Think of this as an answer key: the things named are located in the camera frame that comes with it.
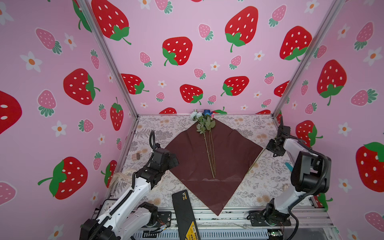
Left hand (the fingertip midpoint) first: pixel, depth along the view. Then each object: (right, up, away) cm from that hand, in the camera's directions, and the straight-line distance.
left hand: (170, 158), depth 83 cm
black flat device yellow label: (+10, -29, -12) cm, 33 cm away
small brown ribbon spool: (-25, -2, +12) cm, 28 cm away
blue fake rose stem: (+24, +20, +27) cm, 41 cm away
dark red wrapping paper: (+26, -5, +11) cm, 29 cm away
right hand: (+64, +4, +12) cm, 65 cm away
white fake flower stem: (+18, +17, +28) cm, 37 cm away
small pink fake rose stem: (+27, +21, +31) cm, 46 cm away
